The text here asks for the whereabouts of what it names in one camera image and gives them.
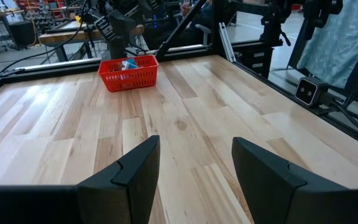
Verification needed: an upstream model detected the person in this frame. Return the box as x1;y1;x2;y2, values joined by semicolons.
178;0;219;30

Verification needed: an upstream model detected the wooden workbench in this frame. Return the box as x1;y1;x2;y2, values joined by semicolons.
38;20;145;63

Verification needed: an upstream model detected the black aluminium table frame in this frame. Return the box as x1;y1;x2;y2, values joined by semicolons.
0;0;358;153

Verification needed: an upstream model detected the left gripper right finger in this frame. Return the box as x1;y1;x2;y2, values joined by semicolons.
231;137;351;224

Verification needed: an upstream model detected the red slotted plastic basket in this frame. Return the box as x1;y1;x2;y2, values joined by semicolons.
97;55;160;93

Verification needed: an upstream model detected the silver aluminium extrusion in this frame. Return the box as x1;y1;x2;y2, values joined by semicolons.
218;22;236;63

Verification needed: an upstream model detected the black table-level camera box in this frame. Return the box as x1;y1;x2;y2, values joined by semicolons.
294;77;329;108

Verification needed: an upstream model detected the pale patterned curtain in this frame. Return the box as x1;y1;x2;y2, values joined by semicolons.
296;0;358;90

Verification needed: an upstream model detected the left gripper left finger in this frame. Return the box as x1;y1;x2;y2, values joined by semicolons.
76;135;161;224

